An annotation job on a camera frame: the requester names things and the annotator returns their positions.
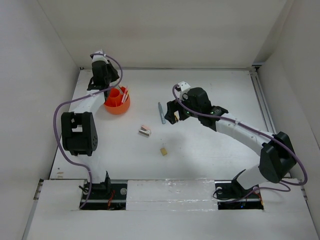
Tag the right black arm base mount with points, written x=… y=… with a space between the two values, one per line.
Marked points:
x=230 y=195

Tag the small tan eraser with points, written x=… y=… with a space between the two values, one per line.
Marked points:
x=163 y=151

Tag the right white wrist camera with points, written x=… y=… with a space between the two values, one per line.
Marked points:
x=182 y=88

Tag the thin pink highlighter pen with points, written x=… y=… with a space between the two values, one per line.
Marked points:
x=124 y=95

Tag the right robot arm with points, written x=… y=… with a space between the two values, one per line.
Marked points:
x=275 y=150

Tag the yellow black utility knife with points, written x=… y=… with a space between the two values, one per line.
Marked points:
x=176 y=116

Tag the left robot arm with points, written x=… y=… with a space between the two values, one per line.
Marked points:
x=79 y=133

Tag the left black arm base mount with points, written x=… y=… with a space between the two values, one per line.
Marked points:
x=116 y=200

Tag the orange round organizer container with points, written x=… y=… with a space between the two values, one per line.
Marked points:
x=113 y=103

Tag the thin yellow highlighter pen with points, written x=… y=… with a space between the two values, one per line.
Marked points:
x=127 y=95

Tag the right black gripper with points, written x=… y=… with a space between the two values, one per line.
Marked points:
x=173 y=106

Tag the aluminium frame rail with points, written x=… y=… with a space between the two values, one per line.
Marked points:
x=266 y=115

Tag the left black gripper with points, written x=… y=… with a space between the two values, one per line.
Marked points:
x=114 y=77

